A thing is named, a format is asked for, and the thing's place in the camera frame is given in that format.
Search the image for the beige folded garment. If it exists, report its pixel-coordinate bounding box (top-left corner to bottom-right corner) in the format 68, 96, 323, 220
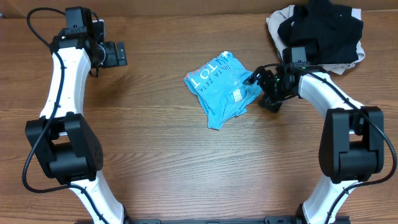
266, 5, 366, 75

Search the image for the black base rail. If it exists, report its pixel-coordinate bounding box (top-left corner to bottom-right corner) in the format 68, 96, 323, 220
74, 215, 352, 224

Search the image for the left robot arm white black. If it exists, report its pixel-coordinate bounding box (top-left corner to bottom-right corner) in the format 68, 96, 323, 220
22, 6, 132, 223

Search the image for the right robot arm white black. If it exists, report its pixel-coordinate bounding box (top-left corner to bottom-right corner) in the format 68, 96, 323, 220
243, 47, 384, 223

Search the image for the light blue printed t-shirt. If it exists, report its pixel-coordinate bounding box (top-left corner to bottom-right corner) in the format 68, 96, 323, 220
184, 51, 262, 129

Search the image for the black folded garment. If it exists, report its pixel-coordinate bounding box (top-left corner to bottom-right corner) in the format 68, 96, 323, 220
277, 0, 363, 65

